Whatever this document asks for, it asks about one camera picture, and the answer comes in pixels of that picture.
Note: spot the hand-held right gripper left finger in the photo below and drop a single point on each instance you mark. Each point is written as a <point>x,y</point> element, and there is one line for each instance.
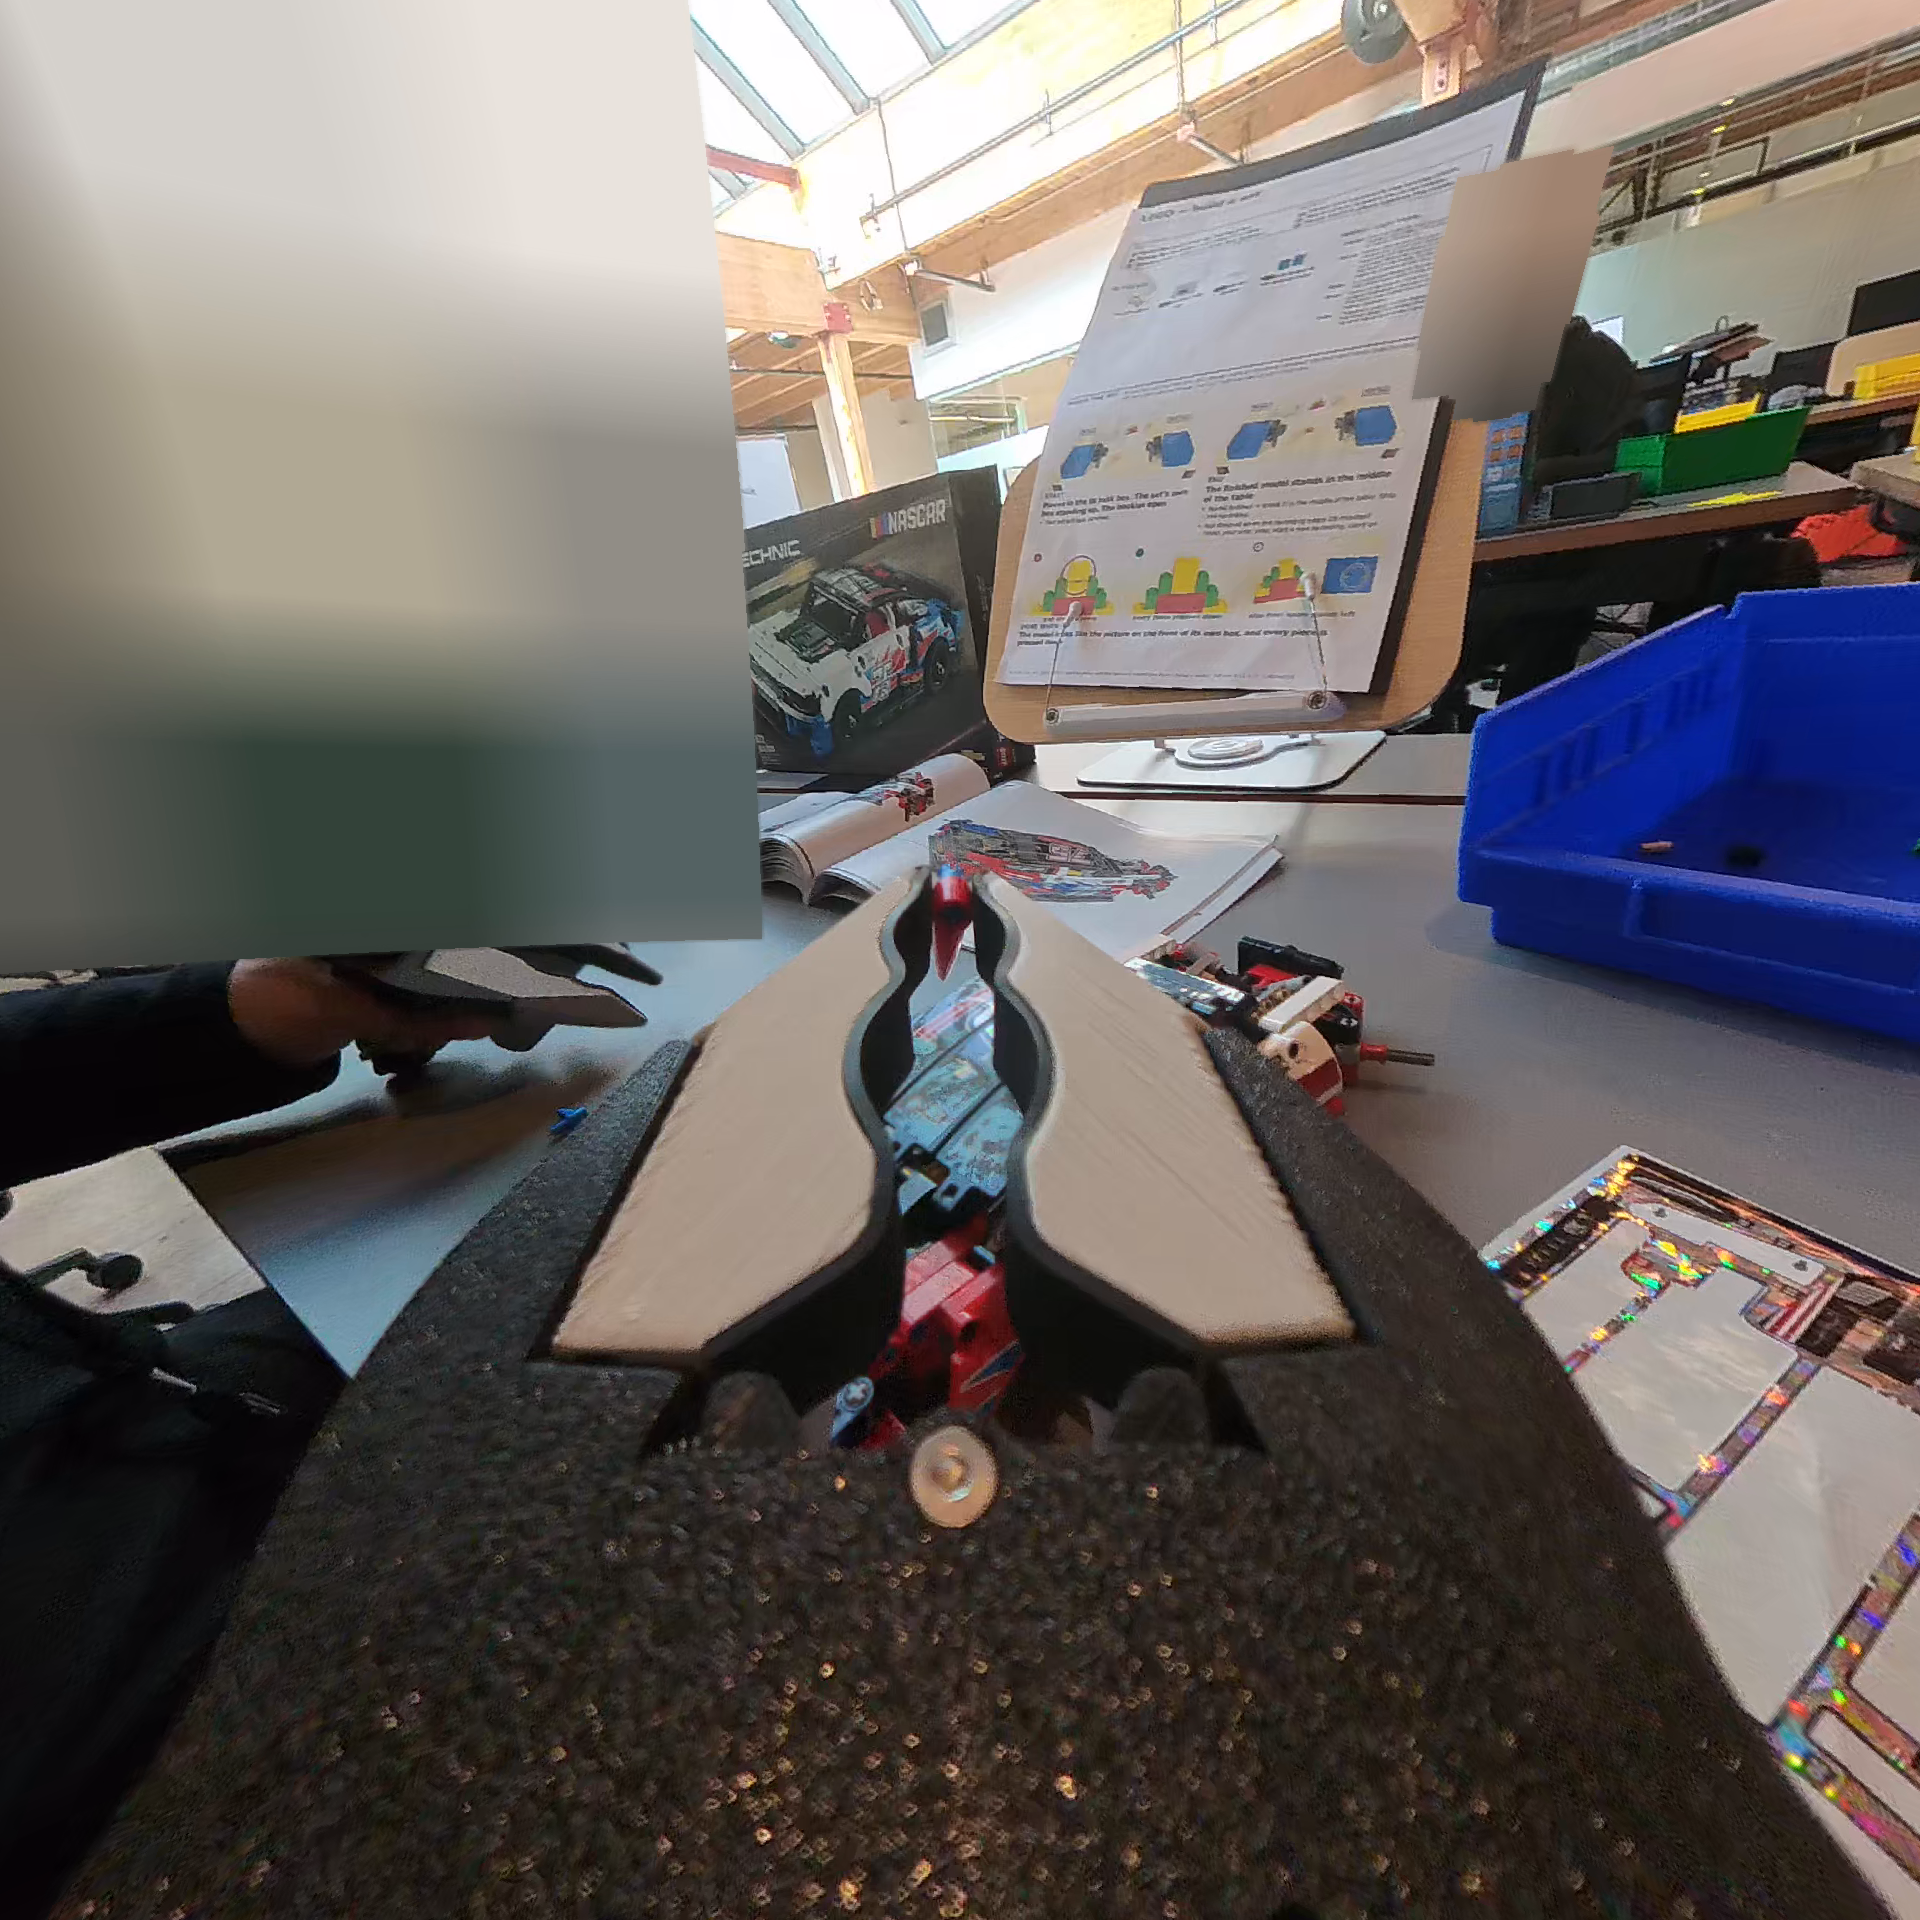
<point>735,1200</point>

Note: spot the holographic sticker sheet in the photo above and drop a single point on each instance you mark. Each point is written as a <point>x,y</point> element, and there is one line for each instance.
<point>1724,1425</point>

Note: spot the orange item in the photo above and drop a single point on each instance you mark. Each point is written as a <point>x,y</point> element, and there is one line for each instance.
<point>1839,537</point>

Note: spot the red white blue toy car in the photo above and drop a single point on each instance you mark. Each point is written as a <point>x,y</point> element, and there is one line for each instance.
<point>1305,1034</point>

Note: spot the small green storage bin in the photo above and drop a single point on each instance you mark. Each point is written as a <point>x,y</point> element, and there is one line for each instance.
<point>1710,458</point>

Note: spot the wooden background table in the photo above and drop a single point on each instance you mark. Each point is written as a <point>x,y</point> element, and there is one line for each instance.
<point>1650,518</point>

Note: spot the red pointed toy piece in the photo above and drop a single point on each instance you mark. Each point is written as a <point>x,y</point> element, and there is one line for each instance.
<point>949,915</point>

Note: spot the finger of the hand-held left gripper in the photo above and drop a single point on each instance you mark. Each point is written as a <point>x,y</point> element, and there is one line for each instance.
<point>511,1002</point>
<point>609,963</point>

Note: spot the instruction booklet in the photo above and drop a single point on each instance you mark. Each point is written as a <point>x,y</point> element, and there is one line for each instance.
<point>1170,884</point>

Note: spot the printed instruction sheet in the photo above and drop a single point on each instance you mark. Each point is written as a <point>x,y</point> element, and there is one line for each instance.
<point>1245,374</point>

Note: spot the blue plastic bin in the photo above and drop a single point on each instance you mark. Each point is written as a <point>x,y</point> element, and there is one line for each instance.
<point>1650,930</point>

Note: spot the black toy car set box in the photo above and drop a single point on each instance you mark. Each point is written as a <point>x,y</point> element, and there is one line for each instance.
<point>854,631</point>

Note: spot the colourful cardboard box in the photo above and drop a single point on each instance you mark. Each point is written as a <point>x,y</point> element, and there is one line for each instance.
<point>1502,472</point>

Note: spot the small yellow storage bin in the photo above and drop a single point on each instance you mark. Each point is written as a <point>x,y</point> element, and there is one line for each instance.
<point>1719,417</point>

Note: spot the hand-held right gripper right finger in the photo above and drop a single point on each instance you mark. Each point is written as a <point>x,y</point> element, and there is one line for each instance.
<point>1170,1200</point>

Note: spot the person's left forearm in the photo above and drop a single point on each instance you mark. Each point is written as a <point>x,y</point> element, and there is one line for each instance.
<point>135,1064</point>

